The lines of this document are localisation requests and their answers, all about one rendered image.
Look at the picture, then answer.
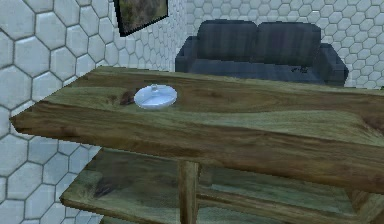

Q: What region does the brown wooden table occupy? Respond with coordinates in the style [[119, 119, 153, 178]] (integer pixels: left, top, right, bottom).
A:
[[9, 65, 384, 224]]

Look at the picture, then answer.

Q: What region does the black framed picture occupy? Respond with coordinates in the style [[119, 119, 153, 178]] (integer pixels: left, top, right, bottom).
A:
[[113, 0, 169, 38]]

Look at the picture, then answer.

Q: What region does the dark blue sofa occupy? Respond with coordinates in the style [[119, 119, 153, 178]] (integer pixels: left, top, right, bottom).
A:
[[174, 19, 350, 87]]

